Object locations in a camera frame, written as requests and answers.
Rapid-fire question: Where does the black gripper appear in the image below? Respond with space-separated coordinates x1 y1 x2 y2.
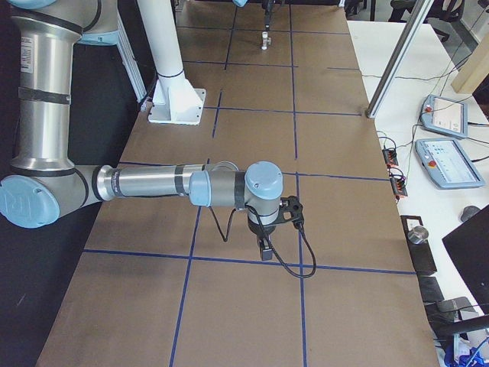
248 220 276 261

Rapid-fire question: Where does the silver metal cylinder weight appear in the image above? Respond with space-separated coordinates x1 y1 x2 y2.
407 226 429 245

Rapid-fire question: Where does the far teach pendant tablet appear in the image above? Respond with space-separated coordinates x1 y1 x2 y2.
419 94 468 139

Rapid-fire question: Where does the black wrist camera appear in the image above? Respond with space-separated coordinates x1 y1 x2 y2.
274 196 304 230

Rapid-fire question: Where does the brown paper table cover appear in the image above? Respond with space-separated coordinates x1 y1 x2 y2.
36 2 440 367

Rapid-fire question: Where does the near teach pendant tablet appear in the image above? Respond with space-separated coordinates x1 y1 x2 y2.
415 138 485 190

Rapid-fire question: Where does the white mounting column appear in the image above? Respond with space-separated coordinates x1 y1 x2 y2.
138 0 206 125

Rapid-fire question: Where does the teach pendant tablet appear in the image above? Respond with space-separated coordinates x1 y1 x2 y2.
415 138 485 190
419 94 468 139

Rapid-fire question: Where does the white PPR valve fitting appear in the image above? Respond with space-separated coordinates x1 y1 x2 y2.
261 31 272 50

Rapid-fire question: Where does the aluminium frame post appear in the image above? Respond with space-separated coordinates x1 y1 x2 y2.
366 0 434 119

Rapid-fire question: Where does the orange black connector block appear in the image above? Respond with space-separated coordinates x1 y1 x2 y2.
382 148 399 167

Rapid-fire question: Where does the black monitor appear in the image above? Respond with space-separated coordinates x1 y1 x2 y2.
442 206 489 314

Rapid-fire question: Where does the black computer mouse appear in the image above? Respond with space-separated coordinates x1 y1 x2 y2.
460 205 481 222

